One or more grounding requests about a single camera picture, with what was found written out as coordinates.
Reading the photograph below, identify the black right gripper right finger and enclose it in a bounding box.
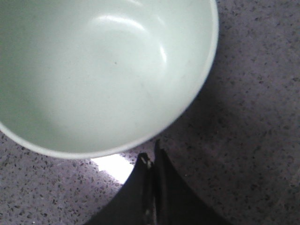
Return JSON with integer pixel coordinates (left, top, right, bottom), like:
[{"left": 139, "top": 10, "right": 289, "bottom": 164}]
[{"left": 154, "top": 141, "right": 230, "bottom": 225}]

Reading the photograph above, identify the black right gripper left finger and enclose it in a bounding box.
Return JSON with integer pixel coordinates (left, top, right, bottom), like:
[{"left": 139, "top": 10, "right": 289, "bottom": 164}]
[{"left": 86, "top": 153, "right": 154, "bottom": 225}]

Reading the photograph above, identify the green plastic bowl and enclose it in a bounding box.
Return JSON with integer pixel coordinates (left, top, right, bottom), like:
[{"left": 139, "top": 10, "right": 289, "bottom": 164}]
[{"left": 0, "top": 0, "right": 218, "bottom": 159}]

